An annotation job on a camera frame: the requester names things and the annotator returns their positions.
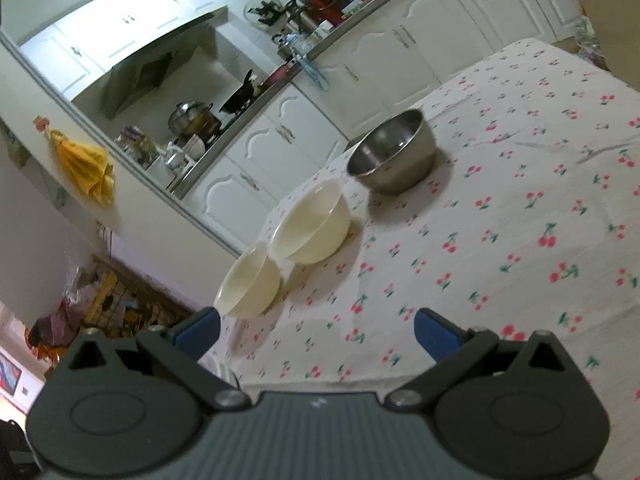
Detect red thermos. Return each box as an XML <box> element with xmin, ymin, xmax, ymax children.
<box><xmin>305</xmin><ymin>0</ymin><xmax>341</xmax><ymax>23</ymax></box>

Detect steel kettle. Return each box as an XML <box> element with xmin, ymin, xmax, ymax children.
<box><xmin>272</xmin><ymin>30</ymin><xmax>301</xmax><ymax>58</ymax></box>

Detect steel stockpot with lid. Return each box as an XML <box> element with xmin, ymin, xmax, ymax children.
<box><xmin>167</xmin><ymin>101</ymin><xmax>221</xmax><ymax>148</ymax></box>

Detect black frying pan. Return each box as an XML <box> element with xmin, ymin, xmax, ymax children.
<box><xmin>220</xmin><ymin>70</ymin><xmax>256</xmax><ymax>115</ymax></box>

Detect red wall picture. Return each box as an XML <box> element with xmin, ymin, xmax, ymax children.
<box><xmin>0</xmin><ymin>350</ymin><xmax>23</xmax><ymax>396</ymax></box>

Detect small round fan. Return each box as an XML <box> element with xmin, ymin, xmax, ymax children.
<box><xmin>243</xmin><ymin>0</ymin><xmax>281</xmax><ymax>26</ymax></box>

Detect cluttered storage shelf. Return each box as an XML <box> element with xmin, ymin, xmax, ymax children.
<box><xmin>27</xmin><ymin>260</ymin><xmax>201</xmax><ymax>361</ymax></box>

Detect white kitchen base cabinets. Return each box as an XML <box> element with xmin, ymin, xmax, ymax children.
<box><xmin>172</xmin><ymin>0</ymin><xmax>581</xmax><ymax>256</ymax></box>

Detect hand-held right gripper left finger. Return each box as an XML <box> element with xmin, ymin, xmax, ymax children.
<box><xmin>56</xmin><ymin>307</ymin><xmax>252</xmax><ymax>408</ymax></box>

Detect range hood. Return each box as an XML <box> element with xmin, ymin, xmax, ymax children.
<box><xmin>102</xmin><ymin>5</ymin><xmax>231</xmax><ymax>121</ymax></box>

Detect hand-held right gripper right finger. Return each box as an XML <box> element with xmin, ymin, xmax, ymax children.
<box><xmin>385</xmin><ymin>308</ymin><xmax>583</xmax><ymax>408</ymax></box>

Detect white wall cabinets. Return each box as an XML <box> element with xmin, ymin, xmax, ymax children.
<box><xmin>20</xmin><ymin>0</ymin><xmax>221</xmax><ymax>101</ymax></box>

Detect cherry print tablecloth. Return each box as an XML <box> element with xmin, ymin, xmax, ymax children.
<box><xmin>220</xmin><ymin>37</ymin><xmax>640</xmax><ymax>480</ymax></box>

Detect blue hanging cloth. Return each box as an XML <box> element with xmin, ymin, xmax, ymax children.
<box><xmin>295</xmin><ymin>50</ymin><xmax>331</xmax><ymax>92</ymax></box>

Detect stainless steel bowl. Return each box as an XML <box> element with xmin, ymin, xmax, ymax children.
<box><xmin>346</xmin><ymin>108</ymin><xmax>438</xmax><ymax>195</ymax></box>

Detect cream plastic bowl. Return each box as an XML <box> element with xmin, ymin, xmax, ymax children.
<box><xmin>214</xmin><ymin>245</ymin><xmax>282</xmax><ymax>318</ymax></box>
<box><xmin>269</xmin><ymin>179</ymin><xmax>352</xmax><ymax>264</ymax></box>

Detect yellow towel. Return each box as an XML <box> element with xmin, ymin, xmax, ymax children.
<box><xmin>49</xmin><ymin>130</ymin><xmax>116</xmax><ymax>208</ymax></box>

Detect grey kitchen countertop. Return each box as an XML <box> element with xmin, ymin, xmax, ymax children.
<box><xmin>167</xmin><ymin>0</ymin><xmax>451</xmax><ymax>196</ymax></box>

